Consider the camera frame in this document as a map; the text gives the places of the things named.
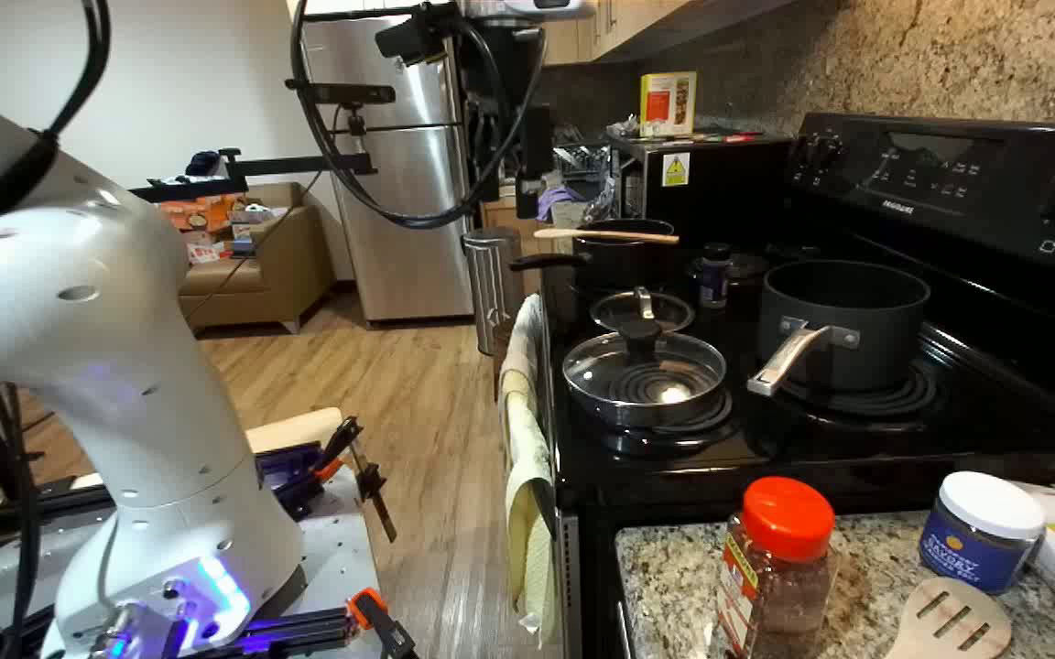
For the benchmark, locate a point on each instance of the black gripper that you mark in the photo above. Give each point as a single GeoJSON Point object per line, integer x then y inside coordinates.
{"type": "Point", "coordinates": [507, 67]}

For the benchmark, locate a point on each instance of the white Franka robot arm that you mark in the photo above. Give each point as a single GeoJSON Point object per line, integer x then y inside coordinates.
{"type": "Point", "coordinates": [100, 366]}

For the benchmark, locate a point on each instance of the clear plastic bag clutter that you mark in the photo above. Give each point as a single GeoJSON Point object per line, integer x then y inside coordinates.
{"type": "Point", "coordinates": [583, 168]}

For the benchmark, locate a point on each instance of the yellow and red card box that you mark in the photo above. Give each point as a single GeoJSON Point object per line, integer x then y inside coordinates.
{"type": "Point", "coordinates": [668, 105]}

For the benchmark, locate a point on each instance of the steel range hood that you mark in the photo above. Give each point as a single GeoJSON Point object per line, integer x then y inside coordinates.
{"type": "Point", "coordinates": [699, 27]}

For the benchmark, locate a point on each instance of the stainless steel fridge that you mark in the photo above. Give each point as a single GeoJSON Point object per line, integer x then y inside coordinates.
{"type": "Point", "coordinates": [412, 257]}

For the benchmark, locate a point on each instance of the black frying pan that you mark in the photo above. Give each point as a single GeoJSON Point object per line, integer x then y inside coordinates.
{"type": "Point", "coordinates": [613, 260]}

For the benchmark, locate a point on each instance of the black countertop appliance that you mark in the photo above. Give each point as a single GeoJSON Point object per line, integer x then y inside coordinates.
{"type": "Point", "coordinates": [734, 183]}

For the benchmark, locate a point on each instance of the small glass lid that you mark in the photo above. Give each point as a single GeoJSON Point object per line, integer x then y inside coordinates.
{"type": "Point", "coordinates": [674, 312]}

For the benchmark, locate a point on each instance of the dark bottle with blue label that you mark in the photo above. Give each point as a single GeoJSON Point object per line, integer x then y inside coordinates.
{"type": "Point", "coordinates": [713, 283]}

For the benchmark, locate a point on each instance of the brown sofa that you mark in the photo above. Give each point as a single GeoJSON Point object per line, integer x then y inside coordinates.
{"type": "Point", "coordinates": [257, 280]}

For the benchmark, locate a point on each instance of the orange item on sofa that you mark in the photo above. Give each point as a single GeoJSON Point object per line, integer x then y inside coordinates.
{"type": "Point", "coordinates": [203, 213]}

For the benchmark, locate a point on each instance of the large glass lid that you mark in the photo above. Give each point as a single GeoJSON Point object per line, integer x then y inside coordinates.
{"type": "Point", "coordinates": [651, 387]}

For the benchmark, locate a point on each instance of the cream dish towel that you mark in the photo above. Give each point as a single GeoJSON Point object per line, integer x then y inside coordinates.
{"type": "Point", "coordinates": [528, 489]}

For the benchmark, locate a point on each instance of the black and orange clamp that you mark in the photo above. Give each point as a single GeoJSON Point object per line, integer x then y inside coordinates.
{"type": "Point", "coordinates": [363, 476]}
{"type": "Point", "coordinates": [368, 611]}

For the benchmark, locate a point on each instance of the black electric stove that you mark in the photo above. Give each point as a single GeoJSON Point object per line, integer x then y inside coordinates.
{"type": "Point", "coordinates": [1017, 203]}

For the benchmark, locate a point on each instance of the spice jar with orange lid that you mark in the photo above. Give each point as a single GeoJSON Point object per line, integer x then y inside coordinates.
{"type": "Point", "coordinates": [778, 585]}

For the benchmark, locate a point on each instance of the blue jar with white lid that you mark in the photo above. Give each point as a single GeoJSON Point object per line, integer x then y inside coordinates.
{"type": "Point", "coordinates": [971, 551]}

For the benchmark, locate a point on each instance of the wooden slotted spatula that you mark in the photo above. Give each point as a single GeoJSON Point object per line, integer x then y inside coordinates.
{"type": "Point", "coordinates": [949, 625]}

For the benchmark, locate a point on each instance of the light wood wall cabinet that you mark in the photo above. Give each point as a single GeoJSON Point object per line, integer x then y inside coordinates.
{"type": "Point", "coordinates": [570, 35]}

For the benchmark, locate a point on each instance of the black stereo camera bar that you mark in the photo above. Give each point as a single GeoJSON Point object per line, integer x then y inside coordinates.
{"type": "Point", "coordinates": [338, 94]}

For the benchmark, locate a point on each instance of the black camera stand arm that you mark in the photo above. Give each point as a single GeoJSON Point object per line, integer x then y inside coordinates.
{"type": "Point", "coordinates": [293, 166]}

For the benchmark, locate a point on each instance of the grey metal robot base plate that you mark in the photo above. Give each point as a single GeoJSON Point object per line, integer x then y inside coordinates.
{"type": "Point", "coordinates": [335, 565]}

